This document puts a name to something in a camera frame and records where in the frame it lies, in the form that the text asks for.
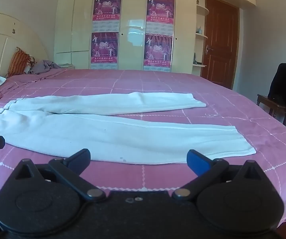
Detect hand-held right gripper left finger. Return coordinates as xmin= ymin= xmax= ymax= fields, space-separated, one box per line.
xmin=9 ymin=149 xmax=106 ymax=202

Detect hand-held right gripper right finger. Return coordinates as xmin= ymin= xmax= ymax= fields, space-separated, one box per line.
xmin=171 ymin=149 xmax=271 ymax=202

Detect white pants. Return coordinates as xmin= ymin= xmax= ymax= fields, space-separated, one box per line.
xmin=0 ymin=92 xmax=257 ymax=165

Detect pink pillow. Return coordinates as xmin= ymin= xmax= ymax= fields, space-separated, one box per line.
xmin=0 ymin=77 xmax=21 ymax=107

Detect orange striped pillow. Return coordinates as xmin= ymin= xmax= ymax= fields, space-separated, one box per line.
xmin=6 ymin=47 xmax=35 ymax=78

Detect pink checked bed sheet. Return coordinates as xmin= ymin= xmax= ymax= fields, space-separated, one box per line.
xmin=0 ymin=68 xmax=286 ymax=229

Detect grey crumpled cloth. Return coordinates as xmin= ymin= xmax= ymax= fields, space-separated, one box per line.
xmin=28 ymin=60 xmax=62 ymax=74

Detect wooden chair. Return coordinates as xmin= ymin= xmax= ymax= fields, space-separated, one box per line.
xmin=256 ymin=94 xmax=286 ymax=126

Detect cream bed headboard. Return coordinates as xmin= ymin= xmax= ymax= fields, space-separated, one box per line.
xmin=0 ymin=11 xmax=50 ymax=78

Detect brown wooden door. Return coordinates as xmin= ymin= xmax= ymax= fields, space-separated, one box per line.
xmin=200 ymin=0 xmax=240 ymax=90

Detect cream corner shelves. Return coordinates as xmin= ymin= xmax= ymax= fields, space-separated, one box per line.
xmin=192 ymin=0 xmax=210 ymax=68

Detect cream wardrobe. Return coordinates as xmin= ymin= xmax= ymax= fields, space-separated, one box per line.
xmin=54 ymin=0 xmax=257 ymax=74

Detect purple wall poster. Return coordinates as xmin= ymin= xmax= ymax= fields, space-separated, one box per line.
xmin=91 ymin=32 xmax=119 ymax=70
xmin=143 ymin=33 xmax=172 ymax=72
xmin=146 ymin=0 xmax=175 ymax=34
xmin=92 ymin=0 xmax=122 ymax=32

